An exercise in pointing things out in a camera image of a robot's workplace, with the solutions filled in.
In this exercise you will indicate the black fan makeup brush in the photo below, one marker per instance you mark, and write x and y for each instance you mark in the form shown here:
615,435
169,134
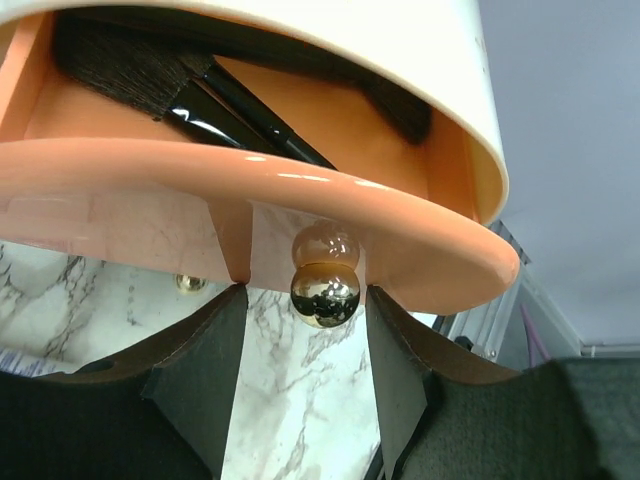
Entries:
134,69

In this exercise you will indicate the black thin makeup brush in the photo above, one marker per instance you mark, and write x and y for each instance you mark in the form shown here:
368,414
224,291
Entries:
409,115

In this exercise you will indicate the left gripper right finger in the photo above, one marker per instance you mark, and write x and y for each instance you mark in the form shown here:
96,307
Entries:
446,413

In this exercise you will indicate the white round makeup organizer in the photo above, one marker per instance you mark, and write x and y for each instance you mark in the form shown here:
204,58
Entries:
84,174

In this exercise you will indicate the white spray bottle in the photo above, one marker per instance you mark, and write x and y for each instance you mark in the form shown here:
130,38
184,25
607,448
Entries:
19,363

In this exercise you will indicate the black round makeup brush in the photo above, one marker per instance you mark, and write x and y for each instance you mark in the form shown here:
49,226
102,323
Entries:
260,117

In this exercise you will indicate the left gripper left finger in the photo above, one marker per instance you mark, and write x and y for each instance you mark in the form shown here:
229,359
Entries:
159,409

